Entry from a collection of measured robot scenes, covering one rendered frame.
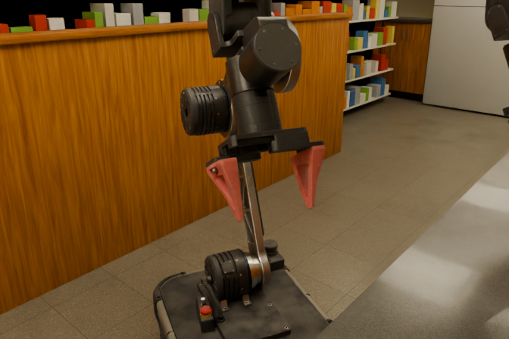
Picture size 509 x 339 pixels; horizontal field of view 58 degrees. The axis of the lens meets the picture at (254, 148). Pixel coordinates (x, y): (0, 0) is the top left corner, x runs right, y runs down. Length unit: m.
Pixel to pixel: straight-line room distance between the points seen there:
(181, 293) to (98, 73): 1.03
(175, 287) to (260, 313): 0.36
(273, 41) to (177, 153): 2.06
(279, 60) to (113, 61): 1.75
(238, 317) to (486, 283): 1.09
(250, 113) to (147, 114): 1.82
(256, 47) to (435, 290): 0.38
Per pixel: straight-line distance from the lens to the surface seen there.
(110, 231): 2.43
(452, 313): 0.62
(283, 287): 1.82
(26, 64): 2.05
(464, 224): 0.83
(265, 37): 0.52
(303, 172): 0.62
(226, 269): 1.62
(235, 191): 0.54
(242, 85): 0.58
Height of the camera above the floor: 1.30
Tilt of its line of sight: 19 degrees down
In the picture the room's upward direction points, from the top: straight up
